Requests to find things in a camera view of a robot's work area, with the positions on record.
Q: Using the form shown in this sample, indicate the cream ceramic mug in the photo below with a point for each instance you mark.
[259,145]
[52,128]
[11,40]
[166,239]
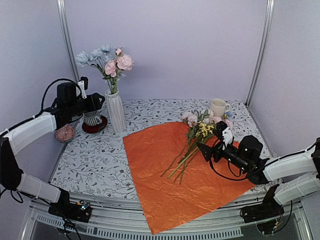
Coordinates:
[219,107]

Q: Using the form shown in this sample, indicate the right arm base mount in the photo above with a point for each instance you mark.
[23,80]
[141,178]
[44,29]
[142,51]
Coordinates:
[269,208]

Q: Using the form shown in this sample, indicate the pink rose flower stem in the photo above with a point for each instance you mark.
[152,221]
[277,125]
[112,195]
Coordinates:
[120,67]

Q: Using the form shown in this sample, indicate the right aluminium frame post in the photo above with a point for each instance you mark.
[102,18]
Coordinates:
[268,17]

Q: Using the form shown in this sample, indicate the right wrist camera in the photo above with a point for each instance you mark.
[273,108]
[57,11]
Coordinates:
[224,134]

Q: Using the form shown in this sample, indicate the aluminium front rail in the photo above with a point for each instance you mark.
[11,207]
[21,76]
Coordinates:
[128,219]

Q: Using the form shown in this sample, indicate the small blue flower stem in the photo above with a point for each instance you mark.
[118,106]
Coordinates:
[228,119]

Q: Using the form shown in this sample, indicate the aluminium frame post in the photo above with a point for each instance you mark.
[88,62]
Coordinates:
[61,9]
[268,17]

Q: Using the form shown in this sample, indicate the blue hydrangea flower stem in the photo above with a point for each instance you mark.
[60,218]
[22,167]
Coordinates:
[103,59]

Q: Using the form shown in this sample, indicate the pink patterned ball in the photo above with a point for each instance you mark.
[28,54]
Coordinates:
[65,134]

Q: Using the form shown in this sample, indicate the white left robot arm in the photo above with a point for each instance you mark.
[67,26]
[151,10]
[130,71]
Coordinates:
[21,139]

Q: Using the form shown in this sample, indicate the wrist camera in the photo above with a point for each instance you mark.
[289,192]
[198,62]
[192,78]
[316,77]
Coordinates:
[224,134]
[81,87]

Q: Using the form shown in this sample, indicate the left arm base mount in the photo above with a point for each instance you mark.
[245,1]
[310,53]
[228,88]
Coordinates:
[79,211]

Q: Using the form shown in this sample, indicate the left aluminium frame post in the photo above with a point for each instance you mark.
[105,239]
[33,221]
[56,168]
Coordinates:
[61,9]

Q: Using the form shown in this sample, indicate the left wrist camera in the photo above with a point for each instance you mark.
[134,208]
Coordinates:
[81,87]

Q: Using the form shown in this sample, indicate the orange tissue paper sheet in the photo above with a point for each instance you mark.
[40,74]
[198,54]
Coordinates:
[192,180]

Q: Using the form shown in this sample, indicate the dark red saucer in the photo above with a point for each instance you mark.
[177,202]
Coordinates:
[95,129]

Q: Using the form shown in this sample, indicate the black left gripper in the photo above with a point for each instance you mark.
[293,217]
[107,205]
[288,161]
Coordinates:
[98,104]

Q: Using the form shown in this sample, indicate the white ribbed ceramic vase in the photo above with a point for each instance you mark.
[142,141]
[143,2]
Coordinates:
[116,111]

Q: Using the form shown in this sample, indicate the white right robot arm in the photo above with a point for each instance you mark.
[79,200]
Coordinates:
[304,163]

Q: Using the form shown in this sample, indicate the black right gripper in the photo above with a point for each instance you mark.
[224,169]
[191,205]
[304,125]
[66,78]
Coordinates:
[209,150]

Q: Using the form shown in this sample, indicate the yellow small flower sprig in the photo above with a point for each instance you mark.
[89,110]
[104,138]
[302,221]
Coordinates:
[208,133]

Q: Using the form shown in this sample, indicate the floral patterned tablecloth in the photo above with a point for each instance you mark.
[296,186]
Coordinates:
[96,164]

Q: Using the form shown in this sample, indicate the striped black white cup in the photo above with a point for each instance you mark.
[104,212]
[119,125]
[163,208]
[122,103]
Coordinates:
[92,118]

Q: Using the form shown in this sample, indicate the white rose flower stem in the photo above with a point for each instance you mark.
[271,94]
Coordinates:
[206,116]

